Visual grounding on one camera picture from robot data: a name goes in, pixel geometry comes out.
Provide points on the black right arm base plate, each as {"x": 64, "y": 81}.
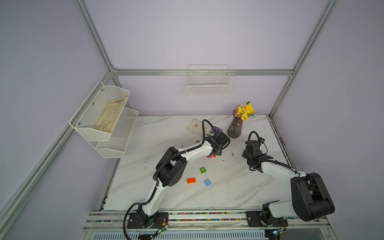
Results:
{"x": 264, "y": 219}

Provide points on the yellow flower bouquet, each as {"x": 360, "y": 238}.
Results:
{"x": 244, "y": 112}

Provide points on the beige dirty cloth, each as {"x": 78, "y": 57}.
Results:
{"x": 195, "y": 127}

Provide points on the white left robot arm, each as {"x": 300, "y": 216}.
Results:
{"x": 171, "y": 167}

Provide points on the white wire wall basket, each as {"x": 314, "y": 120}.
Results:
{"x": 208, "y": 81}

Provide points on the white mesh shelf basket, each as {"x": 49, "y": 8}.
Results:
{"x": 117, "y": 145}
{"x": 85, "y": 118}

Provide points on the beige glove in basket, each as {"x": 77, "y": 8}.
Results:
{"x": 110, "y": 115}

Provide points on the light blue wood block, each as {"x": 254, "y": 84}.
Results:
{"x": 207, "y": 182}

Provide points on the white mesh upper shelf basket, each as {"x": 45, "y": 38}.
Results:
{"x": 85, "y": 118}

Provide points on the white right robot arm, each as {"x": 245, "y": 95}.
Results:
{"x": 310, "y": 199}

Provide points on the green wood block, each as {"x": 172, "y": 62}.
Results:
{"x": 203, "y": 170}

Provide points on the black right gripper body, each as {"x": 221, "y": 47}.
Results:
{"x": 246, "y": 155}

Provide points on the red orange block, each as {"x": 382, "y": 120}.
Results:
{"x": 191, "y": 180}

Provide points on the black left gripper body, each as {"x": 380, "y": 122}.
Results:
{"x": 220, "y": 152}

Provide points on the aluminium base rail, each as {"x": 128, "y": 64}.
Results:
{"x": 200, "y": 220}

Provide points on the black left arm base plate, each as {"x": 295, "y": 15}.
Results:
{"x": 156, "y": 221}

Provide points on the purple glass vase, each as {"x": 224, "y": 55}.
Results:
{"x": 235, "y": 129}

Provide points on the white mesh lower shelf basket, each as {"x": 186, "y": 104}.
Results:
{"x": 117, "y": 145}

